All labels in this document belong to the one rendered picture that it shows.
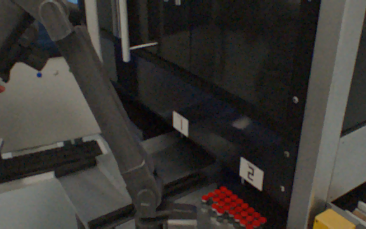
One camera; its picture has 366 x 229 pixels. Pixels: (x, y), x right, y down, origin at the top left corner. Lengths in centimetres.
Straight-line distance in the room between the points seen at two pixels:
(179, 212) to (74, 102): 93
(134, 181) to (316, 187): 42
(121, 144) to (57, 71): 85
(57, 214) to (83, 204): 138
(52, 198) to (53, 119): 116
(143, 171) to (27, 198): 207
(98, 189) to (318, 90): 74
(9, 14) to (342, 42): 61
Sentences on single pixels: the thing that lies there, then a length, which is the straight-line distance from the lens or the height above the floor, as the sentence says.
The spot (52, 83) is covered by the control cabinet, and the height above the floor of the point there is 107.
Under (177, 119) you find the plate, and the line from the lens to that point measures 131.
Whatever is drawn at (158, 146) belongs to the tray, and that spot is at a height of 88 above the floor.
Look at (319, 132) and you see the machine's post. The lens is 87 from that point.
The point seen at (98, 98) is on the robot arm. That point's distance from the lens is 74.
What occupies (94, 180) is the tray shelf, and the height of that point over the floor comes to 88.
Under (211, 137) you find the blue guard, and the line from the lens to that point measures 117.
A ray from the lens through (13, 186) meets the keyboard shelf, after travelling 150.
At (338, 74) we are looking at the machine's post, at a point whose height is 137.
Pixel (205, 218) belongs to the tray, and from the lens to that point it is 113.
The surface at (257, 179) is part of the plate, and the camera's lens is 107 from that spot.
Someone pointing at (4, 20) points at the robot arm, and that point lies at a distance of 79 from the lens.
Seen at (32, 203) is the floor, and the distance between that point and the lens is 272.
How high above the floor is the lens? 164
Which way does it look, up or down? 27 degrees down
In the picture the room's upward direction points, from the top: straight up
